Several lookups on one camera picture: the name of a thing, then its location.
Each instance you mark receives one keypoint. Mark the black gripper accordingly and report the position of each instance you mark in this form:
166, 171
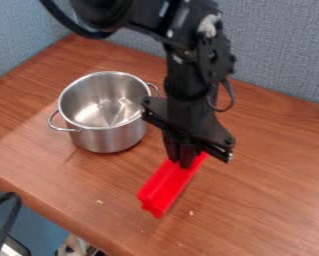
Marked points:
192, 129

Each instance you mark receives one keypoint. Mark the red plastic block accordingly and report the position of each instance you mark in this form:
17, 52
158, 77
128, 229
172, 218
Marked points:
166, 184

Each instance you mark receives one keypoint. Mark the metal pot with handles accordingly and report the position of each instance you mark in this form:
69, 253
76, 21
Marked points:
100, 111

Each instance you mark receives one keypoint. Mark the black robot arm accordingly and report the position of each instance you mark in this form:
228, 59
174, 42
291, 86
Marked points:
189, 28

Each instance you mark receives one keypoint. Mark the light object under table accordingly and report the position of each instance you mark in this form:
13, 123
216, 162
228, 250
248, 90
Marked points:
77, 247

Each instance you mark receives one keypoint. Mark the black and white chair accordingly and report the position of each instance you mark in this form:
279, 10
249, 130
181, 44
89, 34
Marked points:
10, 246

